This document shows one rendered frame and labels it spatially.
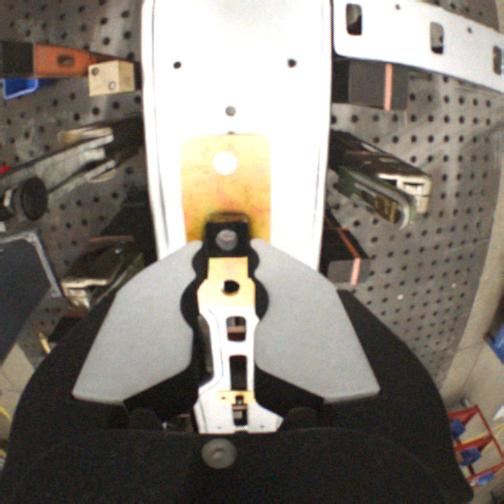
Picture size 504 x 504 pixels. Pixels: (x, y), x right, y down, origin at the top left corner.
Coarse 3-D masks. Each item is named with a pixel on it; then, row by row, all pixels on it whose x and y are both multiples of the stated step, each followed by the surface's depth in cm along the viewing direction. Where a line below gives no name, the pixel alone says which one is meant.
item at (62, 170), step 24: (72, 144) 27; (96, 144) 28; (24, 168) 19; (48, 168) 23; (72, 168) 26; (96, 168) 29; (0, 192) 17; (24, 192) 16; (48, 192) 22; (0, 216) 18; (24, 216) 17
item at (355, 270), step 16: (336, 224) 58; (336, 240) 51; (352, 240) 51; (320, 256) 51; (336, 256) 47; (352, 256) 47; (368, 256) 47; (336, 272) 47; (352, 272) 47; (368, 272) 47
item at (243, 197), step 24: (192, 144) 12; (216, 144) 12; (240, 144) 12; (264, 144) 13; (192, 168) 13; (240, 168) 13; (264, 168) 13; (192, 192) 13; (216, 192) 13; (240, 192) 13; (264, 192) 13; (192, 216) 14; (216, 216) 14; (240, 216) 14; (264, 216) 14; (192, 240) 14; (216, 240) 13; (240, 240) 13; (264, 240) 15; (216, 264) 15; (240, 264) 15; (216, 288) 16; (240, 288) 16
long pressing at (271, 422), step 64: (192, 0) 28; (256, 0) 29; (320, 0) 29; (192, 64) 32; (256, 64) 32; (320, 64) 33; (192, 128) 36; (256, 128) 36; (320, 128) 36; (320, 192) 40; (256, 320) 49
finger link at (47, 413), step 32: (96, 320) 8; (64, 352) 7; (32, 384) 6; (64, 384) 6; (32, 416) 5; (64, 416) 5; (96, 416) 5; (128, 416) 6; (32, 448) 4; (0, 480) 3
